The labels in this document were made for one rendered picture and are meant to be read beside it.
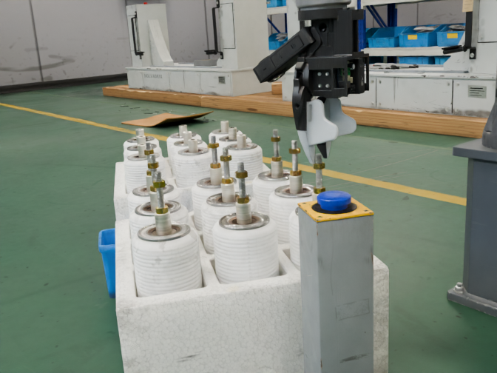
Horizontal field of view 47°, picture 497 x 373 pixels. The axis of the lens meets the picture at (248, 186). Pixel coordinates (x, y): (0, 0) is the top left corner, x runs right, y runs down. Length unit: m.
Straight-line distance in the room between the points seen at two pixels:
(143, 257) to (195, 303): 0.10
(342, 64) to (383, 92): 2.31
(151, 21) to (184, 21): 2.82
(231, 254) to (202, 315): 0.09
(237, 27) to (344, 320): 3.48
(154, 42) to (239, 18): 1.33
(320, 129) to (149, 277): 0.31
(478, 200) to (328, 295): 0.48
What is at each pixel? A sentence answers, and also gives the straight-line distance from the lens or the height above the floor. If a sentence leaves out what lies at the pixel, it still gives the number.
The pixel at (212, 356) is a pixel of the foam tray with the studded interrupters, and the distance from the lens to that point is 0.83.
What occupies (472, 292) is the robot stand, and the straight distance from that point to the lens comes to 1.15.
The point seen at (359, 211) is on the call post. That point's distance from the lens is 0.66.
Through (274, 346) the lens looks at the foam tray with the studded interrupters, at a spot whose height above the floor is 0.08.
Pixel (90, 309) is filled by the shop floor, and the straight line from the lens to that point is 1.21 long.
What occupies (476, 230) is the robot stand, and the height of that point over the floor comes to 0.15.
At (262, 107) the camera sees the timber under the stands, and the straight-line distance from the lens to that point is 3.66.
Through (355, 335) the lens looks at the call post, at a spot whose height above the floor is 0.16.
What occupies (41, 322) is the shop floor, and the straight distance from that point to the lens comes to 1.20.
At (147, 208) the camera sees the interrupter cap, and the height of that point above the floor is 0.25.
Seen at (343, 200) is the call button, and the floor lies 0.33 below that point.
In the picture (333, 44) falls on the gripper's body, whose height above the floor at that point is 0.50.
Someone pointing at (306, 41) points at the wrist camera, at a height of 0.50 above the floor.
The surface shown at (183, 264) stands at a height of 0.22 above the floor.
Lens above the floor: 0.52
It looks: 15 degrees down
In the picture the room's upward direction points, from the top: 4 degrees counter-clockwise
